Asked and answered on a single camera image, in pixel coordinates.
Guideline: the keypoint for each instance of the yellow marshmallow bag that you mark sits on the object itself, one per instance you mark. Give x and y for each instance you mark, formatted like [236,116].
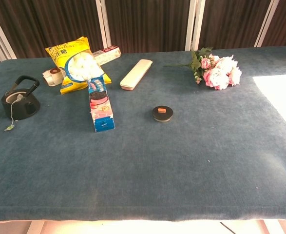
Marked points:
[81,65]

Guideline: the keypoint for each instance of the black teapot lid orange knob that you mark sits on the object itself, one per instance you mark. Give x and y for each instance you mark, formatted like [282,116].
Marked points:
[162,114]

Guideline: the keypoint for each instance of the blue pink cookie box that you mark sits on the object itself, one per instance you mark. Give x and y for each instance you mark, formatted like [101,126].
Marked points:
[101,107]

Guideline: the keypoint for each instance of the cream oblong case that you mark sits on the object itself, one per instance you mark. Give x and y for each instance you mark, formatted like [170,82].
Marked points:
[136,74]

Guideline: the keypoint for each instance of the blue table cloth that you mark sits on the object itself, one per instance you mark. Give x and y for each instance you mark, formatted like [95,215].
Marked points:
[157,158]

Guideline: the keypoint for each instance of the long cling wrap box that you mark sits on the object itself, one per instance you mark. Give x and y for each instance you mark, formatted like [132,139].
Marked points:
[107,54]

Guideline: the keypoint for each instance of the pink artificial flower bouquet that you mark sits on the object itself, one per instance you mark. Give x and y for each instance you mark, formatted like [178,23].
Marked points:
[218,73]

